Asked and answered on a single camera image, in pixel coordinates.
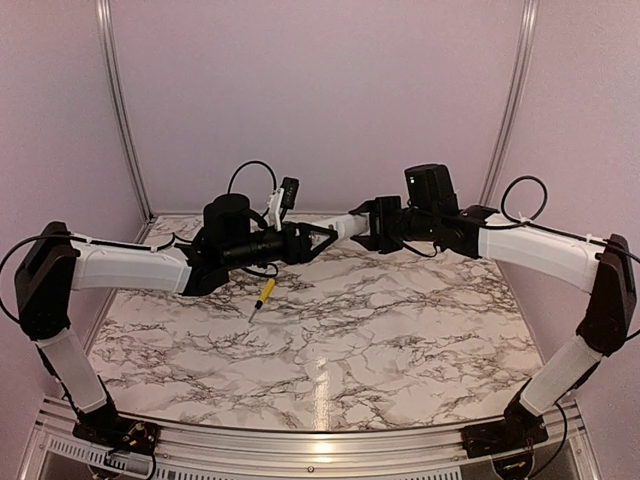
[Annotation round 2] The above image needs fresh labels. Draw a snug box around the left aluminium corner post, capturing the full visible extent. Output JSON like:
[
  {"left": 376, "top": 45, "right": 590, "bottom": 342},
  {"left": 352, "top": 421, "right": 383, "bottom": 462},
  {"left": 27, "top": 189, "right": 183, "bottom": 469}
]
[{"left": 95, "top": 0, "right": 154, "bottom": 222}]

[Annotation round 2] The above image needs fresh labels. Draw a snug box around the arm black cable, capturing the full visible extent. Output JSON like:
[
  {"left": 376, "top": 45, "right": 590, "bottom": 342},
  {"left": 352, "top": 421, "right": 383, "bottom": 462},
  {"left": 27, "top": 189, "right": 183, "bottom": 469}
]
[
  {"left": 0, "top": 159, "right": 281, "bottom": 326},
  {"left": 499, "top": 174, "right": 640, "bottom": 341}
]

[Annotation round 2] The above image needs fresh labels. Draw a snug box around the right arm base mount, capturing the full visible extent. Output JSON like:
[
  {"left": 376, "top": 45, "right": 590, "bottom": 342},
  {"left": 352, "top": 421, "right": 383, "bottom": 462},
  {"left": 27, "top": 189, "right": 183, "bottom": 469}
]
[{"left": 461, "top": 395, "right": 549, "bottom": 458}]

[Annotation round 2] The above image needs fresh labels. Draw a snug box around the yellow handled screwdriver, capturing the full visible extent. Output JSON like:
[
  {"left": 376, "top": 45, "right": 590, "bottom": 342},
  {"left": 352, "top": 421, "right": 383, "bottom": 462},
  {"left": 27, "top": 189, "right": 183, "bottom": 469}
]
[{"left": 249, "top": 278, "right": 276, "bottom": 322}]

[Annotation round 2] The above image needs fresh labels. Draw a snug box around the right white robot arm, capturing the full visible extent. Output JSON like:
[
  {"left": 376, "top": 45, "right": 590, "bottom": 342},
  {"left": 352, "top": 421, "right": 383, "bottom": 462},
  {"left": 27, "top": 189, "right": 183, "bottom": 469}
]
[{"left": 351, "top": 164, "right": 638, "bottom": 448}]

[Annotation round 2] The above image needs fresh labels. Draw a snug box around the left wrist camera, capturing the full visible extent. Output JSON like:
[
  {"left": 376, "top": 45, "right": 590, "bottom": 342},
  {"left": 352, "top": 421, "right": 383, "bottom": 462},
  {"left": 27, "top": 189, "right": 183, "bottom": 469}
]
[{"left": 267, "top": 177, "right": 300, "bottom": 231}]

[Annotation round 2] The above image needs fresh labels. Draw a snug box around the front aluminium rail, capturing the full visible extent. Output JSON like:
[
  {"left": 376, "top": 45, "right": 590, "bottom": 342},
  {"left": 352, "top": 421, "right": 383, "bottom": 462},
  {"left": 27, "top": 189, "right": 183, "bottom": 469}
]
[{"left": 19, "top": 399, "right": 601, "bottom": 479}]

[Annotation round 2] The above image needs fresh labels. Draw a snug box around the white remote control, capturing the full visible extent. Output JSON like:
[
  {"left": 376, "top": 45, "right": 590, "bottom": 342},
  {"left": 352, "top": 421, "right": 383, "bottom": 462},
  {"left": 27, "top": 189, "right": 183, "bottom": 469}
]
[{"left": 313, "top": 214, "right": 370, "bottom": 240}]

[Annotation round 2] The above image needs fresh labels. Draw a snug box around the aluminium corner post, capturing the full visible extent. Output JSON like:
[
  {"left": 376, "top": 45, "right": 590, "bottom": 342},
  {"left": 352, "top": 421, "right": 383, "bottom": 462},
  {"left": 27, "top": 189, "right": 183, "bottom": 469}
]
[
  {"left": 479, "top": 0, "right": 540, "bottom": 205},
  {"left": 95, "top": 0, "right": 154, "bottom": 222}
]

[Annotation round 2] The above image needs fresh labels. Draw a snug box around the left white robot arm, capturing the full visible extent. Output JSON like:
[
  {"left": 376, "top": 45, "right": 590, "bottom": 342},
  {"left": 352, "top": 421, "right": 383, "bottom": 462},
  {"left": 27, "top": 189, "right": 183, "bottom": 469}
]
[{"left": 14, "top": 193, "right": 339, "bottom": 445}]

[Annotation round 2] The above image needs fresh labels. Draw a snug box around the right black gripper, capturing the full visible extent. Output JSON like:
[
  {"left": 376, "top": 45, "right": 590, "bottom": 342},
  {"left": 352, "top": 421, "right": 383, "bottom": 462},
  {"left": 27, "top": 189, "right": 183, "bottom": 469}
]
[{"left": 353, "top": 195, "right": 438, "bottom": 254}]

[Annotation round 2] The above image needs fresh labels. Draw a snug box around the right aluminium corner post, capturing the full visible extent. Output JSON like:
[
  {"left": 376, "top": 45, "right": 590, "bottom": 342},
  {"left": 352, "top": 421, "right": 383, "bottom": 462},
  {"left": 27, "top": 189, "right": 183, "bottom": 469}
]
[{"left": 479, "top": 0, "right": 540, "bottom": 205}]

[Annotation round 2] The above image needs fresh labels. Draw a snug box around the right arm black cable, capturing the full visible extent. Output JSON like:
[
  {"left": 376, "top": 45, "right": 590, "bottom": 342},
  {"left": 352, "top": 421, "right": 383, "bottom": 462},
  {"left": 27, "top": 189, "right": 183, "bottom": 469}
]
[{"left": 499, "top": 174, "right": 640, "bottom": 341}]

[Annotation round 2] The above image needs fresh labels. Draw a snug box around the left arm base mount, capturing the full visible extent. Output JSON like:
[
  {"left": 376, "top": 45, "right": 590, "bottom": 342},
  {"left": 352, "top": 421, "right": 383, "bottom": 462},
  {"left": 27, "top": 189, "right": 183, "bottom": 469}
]
[{"left": 73, "top": 400, "right": 160, "bottom": 456}]

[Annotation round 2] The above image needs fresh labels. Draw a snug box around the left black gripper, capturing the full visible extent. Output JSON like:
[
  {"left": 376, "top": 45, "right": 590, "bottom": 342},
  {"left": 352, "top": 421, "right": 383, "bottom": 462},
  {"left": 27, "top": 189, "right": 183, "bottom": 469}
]
[{"left": 222, "top": 220, "right": 339, "bottom": 270}]

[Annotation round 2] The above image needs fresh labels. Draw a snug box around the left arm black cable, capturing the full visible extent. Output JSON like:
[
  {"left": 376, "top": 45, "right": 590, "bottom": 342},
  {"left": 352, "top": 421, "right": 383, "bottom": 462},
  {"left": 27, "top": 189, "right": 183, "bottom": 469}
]
[{"left": 0, "top": 159, "right": 281, "bottom": 326}]

